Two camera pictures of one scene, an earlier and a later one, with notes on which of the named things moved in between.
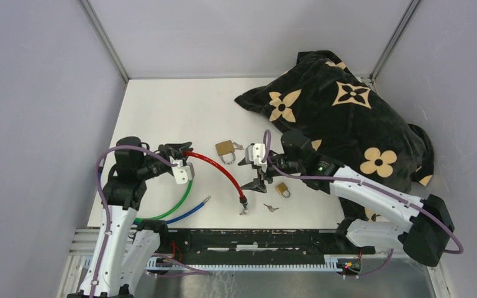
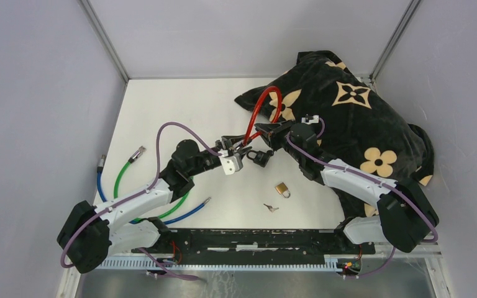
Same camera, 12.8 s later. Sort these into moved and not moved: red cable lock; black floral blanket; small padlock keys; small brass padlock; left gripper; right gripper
Moved: red cable lock; left gripper; right gripper
Not moved: small padlock keys; black floral blanket; small brass padlock
